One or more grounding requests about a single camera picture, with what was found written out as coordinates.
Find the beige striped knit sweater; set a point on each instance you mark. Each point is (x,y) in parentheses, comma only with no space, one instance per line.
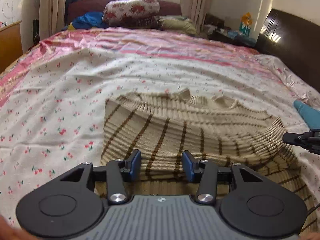
(220,129)

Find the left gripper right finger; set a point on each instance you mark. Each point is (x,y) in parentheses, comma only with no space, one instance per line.
(204,173)

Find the floral red white quilt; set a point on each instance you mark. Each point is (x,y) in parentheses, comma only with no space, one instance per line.
(131,13)

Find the olive green pillow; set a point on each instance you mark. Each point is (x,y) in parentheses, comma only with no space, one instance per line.
(177,24)

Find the dark bedside table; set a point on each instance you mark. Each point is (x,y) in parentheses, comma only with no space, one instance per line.
(215,30)

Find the colourful carton box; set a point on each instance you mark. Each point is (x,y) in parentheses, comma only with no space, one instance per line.
(245,24)

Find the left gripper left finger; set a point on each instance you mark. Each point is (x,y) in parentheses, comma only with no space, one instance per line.
(119,172)

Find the beige curtain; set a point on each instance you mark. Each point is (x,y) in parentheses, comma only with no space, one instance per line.
(51,17)
(197,2)

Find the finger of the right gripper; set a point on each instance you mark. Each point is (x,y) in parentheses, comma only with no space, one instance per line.
(296,139)

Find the pink satin bedspread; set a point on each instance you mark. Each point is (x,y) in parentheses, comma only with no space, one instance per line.
(156,44)

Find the wooden desk shelf unit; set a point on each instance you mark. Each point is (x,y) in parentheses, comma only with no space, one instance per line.
(10,45)

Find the blue crumpled cloth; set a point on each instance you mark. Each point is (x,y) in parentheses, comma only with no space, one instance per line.
(87,21)

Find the dark wooden headboard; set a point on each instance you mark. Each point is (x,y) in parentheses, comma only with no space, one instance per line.
(295,41)

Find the teal folded garment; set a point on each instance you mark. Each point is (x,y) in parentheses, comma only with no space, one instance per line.
(310,115)

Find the white cherry print sheet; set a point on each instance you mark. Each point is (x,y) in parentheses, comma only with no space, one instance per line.
(54,119)

